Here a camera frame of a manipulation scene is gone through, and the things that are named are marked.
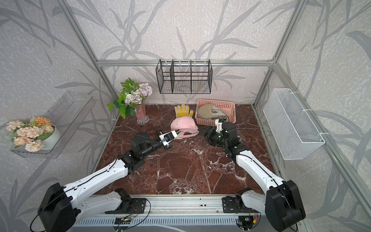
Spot clear acrylic wall shelf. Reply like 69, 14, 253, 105
10, 91, 95, 159

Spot pink baseball cap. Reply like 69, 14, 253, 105
171, 116, 199, 140

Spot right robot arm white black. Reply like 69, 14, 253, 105
202, 122, 306, 232

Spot pink glass vase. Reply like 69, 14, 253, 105
135, 102, 149, 126

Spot white mesh wall basket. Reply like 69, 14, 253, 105
263, 89, 325, 160

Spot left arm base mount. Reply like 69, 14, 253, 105
105, 188, 146, 214

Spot yellow white work glove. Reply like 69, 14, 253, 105
174, 104, 194, 118

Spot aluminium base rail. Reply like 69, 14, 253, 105
72, 194, 305, 217

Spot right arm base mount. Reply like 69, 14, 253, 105
222, 188, 265, 214

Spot beige baseball cap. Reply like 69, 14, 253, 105
198, 103, 229, 120

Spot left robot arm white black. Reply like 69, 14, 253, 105
37, 132, 174, 232

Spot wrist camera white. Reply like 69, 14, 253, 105
157, 130, 178, 148
215, 119, 224, 133

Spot black wire wall basket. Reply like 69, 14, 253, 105
156, 60, 213, 94

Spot purple white flower bouquet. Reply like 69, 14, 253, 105
107, 78, 153, 119

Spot pink plastic basket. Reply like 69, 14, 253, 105
195, 99, 236, 126

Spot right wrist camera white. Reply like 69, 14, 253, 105
215, 119, 224, 133

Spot white pot peach flowers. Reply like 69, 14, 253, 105
6, 117, 62, 153

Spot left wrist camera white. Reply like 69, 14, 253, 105
157, 130, 178, 148

